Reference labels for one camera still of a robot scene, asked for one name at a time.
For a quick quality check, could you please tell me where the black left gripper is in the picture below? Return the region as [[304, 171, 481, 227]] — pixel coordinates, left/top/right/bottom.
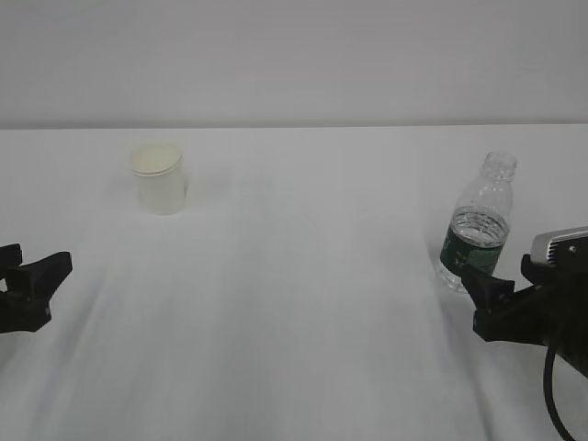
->
[[0, 243, 73, 334]]

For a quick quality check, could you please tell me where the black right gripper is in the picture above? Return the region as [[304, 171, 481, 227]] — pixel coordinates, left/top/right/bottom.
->
[[461, 254, 587, 363]]

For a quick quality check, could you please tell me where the clear water bottle green label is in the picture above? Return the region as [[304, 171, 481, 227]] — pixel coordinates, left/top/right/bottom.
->
[[437, 152, 517, 292]]

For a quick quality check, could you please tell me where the white paper cup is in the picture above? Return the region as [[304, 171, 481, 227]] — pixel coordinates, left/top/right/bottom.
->
[[130, 141, 187, 215]]

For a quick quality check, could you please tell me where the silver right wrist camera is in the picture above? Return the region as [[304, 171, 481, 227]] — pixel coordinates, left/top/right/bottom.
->
[[530, 226, 587, 273]]

